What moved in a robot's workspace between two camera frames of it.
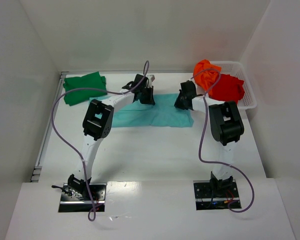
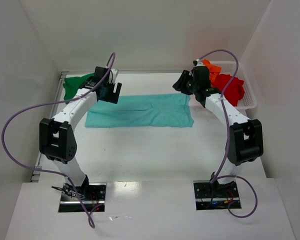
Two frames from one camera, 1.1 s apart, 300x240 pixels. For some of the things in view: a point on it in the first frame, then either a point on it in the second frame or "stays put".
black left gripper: x=147 y=96 to x=112 y=93
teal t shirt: x=164 y=113 stays put
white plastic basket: x=237 y=70 stays put
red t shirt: x=227 y=88 stays put
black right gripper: x=181 y=102 to x=181 y=83
